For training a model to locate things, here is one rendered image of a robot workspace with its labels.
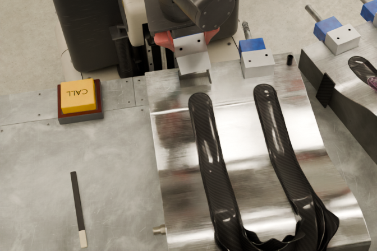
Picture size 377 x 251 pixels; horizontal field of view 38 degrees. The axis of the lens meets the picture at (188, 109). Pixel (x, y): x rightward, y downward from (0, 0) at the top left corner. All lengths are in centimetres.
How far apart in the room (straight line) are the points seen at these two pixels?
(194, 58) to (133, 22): 38
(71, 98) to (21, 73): 123
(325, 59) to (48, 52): 145
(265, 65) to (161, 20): 21
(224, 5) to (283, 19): 163
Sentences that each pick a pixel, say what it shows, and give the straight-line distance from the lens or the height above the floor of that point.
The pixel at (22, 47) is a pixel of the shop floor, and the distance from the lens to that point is 233.
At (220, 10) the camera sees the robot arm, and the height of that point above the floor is 113.
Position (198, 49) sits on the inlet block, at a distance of 86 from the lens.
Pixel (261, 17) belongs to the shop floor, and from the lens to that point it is 232.
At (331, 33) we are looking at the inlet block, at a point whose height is 88.
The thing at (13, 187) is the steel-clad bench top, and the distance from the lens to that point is 98.
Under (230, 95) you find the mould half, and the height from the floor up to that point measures 89.
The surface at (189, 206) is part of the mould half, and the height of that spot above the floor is 92.
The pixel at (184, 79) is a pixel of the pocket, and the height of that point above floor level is 86.
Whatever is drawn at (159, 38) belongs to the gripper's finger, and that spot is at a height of 103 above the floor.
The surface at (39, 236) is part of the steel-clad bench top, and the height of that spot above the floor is 80.
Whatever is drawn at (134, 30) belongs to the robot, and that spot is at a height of 73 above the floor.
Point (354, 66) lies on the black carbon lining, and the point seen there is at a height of 85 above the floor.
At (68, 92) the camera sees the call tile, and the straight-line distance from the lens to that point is 102.
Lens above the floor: 161
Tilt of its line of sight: 54 degrees down
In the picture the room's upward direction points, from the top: 4 degrees counter-clockwise
